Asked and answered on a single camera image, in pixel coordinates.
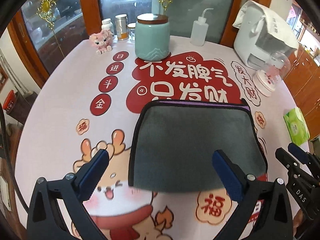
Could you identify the purple and grey towel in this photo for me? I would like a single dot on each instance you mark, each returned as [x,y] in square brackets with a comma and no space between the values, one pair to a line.
[174,141]

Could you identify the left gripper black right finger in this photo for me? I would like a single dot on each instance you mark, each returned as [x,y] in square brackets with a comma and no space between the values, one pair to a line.
[275,217]

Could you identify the green tissue pack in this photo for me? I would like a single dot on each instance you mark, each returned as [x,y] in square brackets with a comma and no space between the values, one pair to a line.
[297,127]

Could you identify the white cloth cover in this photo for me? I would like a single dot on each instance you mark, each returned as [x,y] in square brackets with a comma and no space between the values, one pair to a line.
[275,25]

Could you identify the printed cartoon tablecloth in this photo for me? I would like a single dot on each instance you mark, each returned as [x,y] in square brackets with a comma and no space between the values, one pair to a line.
[93,101]

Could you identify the white squeeze wash bottle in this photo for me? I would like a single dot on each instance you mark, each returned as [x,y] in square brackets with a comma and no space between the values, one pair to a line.
[199,30]

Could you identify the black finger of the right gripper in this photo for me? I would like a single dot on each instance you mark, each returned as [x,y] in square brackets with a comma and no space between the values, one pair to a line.
[287,160]
[299,153]

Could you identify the glass dome pink ornament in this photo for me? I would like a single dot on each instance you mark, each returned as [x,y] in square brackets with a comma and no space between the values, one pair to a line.
[272,73]

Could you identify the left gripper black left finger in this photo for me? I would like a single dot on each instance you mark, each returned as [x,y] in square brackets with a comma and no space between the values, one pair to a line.
[45,220]

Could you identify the wooden cabinet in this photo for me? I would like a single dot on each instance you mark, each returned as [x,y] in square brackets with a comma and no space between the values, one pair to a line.
[303,84]

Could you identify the pink block figurine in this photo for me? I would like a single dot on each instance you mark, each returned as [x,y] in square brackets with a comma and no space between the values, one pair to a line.
[102,41]

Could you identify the white pill bottle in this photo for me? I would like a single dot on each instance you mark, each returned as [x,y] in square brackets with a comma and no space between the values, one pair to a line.
[107,25]

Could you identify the teal ceramic jar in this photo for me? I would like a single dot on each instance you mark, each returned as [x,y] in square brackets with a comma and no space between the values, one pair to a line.
[152,37]

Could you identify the white water dispenser appliance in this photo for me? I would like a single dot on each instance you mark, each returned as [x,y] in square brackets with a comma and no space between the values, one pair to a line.
[253,44]

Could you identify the silver metal tin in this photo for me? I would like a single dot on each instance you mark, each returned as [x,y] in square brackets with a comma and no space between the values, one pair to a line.
[121,27]

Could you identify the small glass jar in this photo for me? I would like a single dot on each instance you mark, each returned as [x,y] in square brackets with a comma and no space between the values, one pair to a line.
[131,30]

